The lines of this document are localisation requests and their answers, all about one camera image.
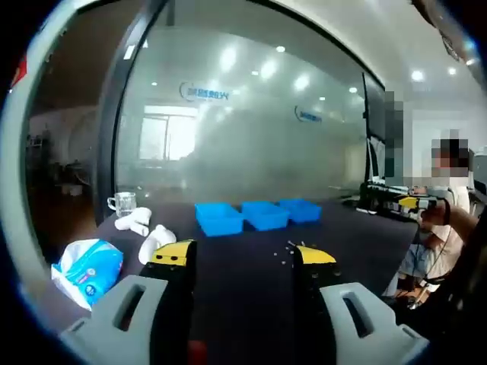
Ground blue logo decal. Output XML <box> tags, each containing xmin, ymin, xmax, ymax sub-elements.
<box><xmin>294</xmin><ymin>104</ymin><xmax>323</xmax><ymax>123</ymax></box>
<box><xmin>178</xmin><ymin>80</ymin><xmax>232</xmax><ymax>103</ymax></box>

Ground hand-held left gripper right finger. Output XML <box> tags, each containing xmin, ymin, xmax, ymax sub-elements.
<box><xmin>291</xmin><ymin>244</ymin><xmax>431</xmax><ymax>365</ymax></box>

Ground desk electronics with cables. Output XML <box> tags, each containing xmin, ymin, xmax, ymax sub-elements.
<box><xmin>359</xmin><ymin>181</ymin><xmax>412</xmax><ymax>221</ymax></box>

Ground dark door frame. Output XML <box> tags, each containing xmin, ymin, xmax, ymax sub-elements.
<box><xmin>94</xmin><ymin>0</ymin><xmax>170</xmax><ymax>227</ymax></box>

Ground clear glass cup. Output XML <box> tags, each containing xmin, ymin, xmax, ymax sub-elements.
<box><xmin>107</xmin><ymin>192</ymin><xmax>137</xmax><ymax>214</ymax></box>

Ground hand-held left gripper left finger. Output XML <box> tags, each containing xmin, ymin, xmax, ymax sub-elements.
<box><xmin>59</xmin><ymin>238</ymin><xmax>199</xmax><ymax>365</ymax></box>

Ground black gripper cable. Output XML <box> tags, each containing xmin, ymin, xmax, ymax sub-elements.
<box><xmin>416</xmin><ymin>199</ymin><xmax>456</xmax><ymax>290</ymax></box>

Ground blue and white tissue pack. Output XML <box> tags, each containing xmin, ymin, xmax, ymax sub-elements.
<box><xmin>50</xmin><ymin>238</ymin><xmax>125</xmax><ymax>309</ymax></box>

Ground screws nuts and washers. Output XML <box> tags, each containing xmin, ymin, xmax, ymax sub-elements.
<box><xmin>272</xmin><ymin>239</ymin><xmax>307</xmax><ymax>265</ymax></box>

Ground person's left hand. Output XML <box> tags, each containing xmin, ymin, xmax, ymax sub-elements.
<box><xmin>188</xmin><ymin>339</ymin><xmax>208</xmax><ymax>365</ymax></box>

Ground large black monitor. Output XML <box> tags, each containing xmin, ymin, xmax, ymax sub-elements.
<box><xmin>361</xmin><ymin>71</ymin><xmax>387</xmax><ymax>183</ymax></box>

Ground blue plastic bin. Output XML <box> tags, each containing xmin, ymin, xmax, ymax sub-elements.
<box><xmin>240</xmin><ymin>200</ymin><xmax>291</xmax><ymax>232</ymax></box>
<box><xmin>279</xmin><ymin>197</ymin><xmax>323</xmax><ymax>224</ymax></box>
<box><xmin>194</xmin><ymin>202</ymin><xmax>244</xmax><ymax>237</ymax></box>

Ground cluttered storage shelf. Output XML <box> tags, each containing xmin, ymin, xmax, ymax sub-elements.
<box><xmin>26</xmin><ymin>127</ymin><xmax>98</xmax><ymax>198</ymax></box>

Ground red diamond wall decoration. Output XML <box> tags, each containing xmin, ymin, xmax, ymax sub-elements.
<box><xmin>13</xmin><ymin>55</ymin><xmax>28</xmax><ymax>87</ymax></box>

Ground white rounded object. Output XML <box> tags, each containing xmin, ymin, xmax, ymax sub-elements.
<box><xmin>115</xmin><ymin>207</ymin><xmax>153</xmax><ymax>236</ymax></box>
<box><xmin>138</xmin><ymin>224</ymin><xmax>178</xmax><ymax>265</ymax></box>

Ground person's right hand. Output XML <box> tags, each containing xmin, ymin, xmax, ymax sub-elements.
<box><xmin>420</xmin><ymin>200</ymin><xmax>452</xmax><ymax>229</ymax></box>

